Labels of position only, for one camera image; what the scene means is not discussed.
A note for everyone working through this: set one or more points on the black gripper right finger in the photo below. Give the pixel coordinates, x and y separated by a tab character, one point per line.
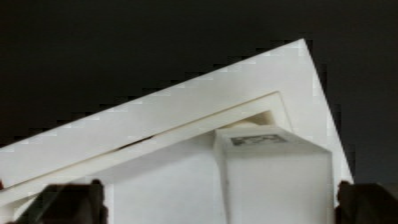
369	204

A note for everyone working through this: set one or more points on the white table leg with tag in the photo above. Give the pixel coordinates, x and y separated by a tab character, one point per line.
276	177

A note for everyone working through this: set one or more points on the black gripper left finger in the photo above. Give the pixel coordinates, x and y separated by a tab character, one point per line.
70	204

